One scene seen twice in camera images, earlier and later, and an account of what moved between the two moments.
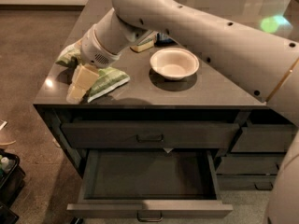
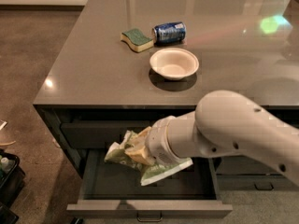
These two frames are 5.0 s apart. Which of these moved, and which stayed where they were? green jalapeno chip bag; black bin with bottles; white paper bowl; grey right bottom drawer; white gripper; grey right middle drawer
Moved: green jalapeno chip bag; white gripper
Stayed: grey right middle drawer; grey right bottom drawer; white paper bowl; black bin with bottles
